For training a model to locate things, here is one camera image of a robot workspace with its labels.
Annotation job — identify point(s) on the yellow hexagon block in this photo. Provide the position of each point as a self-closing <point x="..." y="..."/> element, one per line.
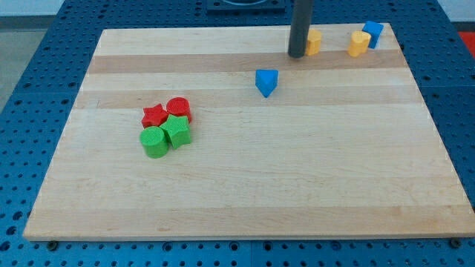
<point x="314" y="38"/>

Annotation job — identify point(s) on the yellow heart block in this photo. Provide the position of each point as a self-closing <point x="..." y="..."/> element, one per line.
<point x="359" y="43"/>

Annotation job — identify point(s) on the green star block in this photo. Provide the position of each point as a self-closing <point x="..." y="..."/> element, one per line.
<point x="177" y="130"/>

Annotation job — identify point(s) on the blue triangle block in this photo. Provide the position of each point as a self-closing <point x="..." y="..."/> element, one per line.
<point x="266" y="81"/>

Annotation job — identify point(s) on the wooden board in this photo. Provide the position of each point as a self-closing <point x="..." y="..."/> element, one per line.
<point x="343" y="148"/>

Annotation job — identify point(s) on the red cylinder block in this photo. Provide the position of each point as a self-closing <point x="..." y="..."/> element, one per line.
<point x="179" y="106"/>

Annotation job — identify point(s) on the green cylinder block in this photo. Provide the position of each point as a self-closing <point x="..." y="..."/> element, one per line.
<point x="154" y="142"/>

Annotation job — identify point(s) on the red star block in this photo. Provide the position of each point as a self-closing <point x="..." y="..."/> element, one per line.
<point x="154" y="116"/>

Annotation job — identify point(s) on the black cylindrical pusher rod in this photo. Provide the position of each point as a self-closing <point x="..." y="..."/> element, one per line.
<point x="299" y="28"/>

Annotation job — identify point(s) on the blue cube block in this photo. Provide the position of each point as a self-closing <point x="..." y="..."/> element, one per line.
<point x="374" y="29"/>

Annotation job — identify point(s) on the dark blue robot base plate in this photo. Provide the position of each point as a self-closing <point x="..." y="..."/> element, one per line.
<point x="230" y="6"/>

